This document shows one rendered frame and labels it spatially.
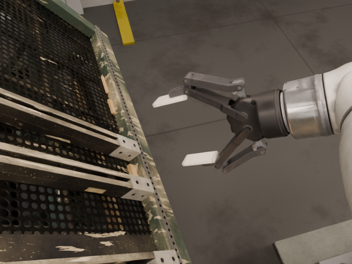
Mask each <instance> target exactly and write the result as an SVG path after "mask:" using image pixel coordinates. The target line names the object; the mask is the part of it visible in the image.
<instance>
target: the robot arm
mask: <svg viewBox="0 0 352 264"><path fill-rule="evenodd" d="M183 83H184V85H183V86H179V87H175V88H173V89H171V91H170V92H169V93H168V95H165V96H161V97H158V98H157V99H156V101H155V102H154V103H153V104H152V105H153V107H154V108H155V107H159V106H164V105H168V104H172V103H176V102H180V101H184V100H187V99H188V97H189V96H190V97H192V98H195V99H197V100H199V101H201V102H203V103H206V104H208V105H210V106H213V107H215V108H218V109H219V110H220V111H221V112H222V113H224V114H227V117H226V118H227V121H228V122H229V124H230V128H231V131H232V132H233V133H235V136H234V137H233V138H232V139H231V141H230V142H229V143H228V144H227V145H226V147H225V148H224V149H223V150H222V152H221V153H220V154H219V155H218V151H211V152H203V153H195V154H190V155H186V157H185V159H184V160H183V162H182V165H183V166H192V165H197V164H201V165H202V166H204V167H207V166H214V167H215V168H216V169H220V168H221V169H222V173H229V172H230V171H232V170H234V169H235V168H237V167H238V166H240V165H242V164H243V163H245V162H247V161H248V160H250V159H252V158H253V157H257V156H262V155H265V154H266V150H267V145H268V144H267V143H266V142H265V141H263V138H267V139H270V138H278V137H285V136H288V135H289V134H290V133H291V135H292V137H293V138H294V139H304V138H312V137H319V136H330V135H333V134H334V135H338V134H340V144H339V160H340V170H341V174H342V180H343V185H344V190H345V194H346V199H347V202H348V206H349V209H350V211H351V214H352V62H350V63H347V64H345V65H343V66H341V67H339V68H337V69H335V70H332V71H329V72H326V73H323V74H316V75H314V76H310V77H307V78H302V79H298V80H294V81H290V82H286V83H285V84H284V86H283V91H282V90H280V89H276V90H271V91H266V92H262V93H258V94H255V95H248V94H247V93H246V88H245V84H246V79H245V78H237V79H227V78H221V77H217V76H211V75H206V74H200V73H194V72H189V73H188V74H187V75H186V76H185V77H184V79H183ZM208 89H211V90H216V91H222V92H232V94H233V95H238V96H239V98H238V99H237V100H235V99H233V98H231V97H224V96H222V95H220V94H217V93H215V92H213V91H211V90H208ZM228 105H230V106H231V107H229V106H228ZM245 139H249V140H252V141H254V142H253V144H252V145H250V146H249V147H247V148H245V149H244V150H242V151H241V152H239V153H238V154H236V155H234V156H233V157H231V158H230V159H228V160H227V158H228V157H229V156H230V155H231V154H232V153H233V152H234V150H235V149H236V148H237V147H238V146H239V145H240V144H241V143H242V142H243V141H244V140H245Z"/></svg>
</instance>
